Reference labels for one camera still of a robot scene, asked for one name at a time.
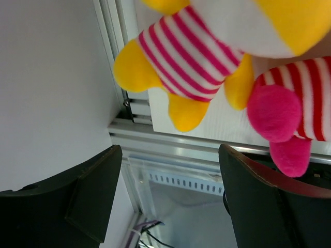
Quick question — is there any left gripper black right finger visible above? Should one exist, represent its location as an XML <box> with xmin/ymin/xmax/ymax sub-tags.
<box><xmin>218</xmin><ymin>144</ymin><xmax>330</xmax><ymax>247</ymax></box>

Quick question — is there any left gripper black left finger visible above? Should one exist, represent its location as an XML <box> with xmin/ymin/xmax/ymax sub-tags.
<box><xmin>1</xmin><ymin>145</ymin><xmax>122</xmax><ymax>247</ymax></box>

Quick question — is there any white plush, yellow glasses, table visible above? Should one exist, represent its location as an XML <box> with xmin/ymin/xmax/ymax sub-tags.
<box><xmin>247</xmin><ymin>56</ymin><xmax>330</xmax><ymax>177</ymax></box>

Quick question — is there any perforated cable tray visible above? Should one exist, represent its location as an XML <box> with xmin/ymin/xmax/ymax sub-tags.
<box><xmin>147</xmin><ymin>171</ymin><xmax>224</xmax><ymax>196</ymax></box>

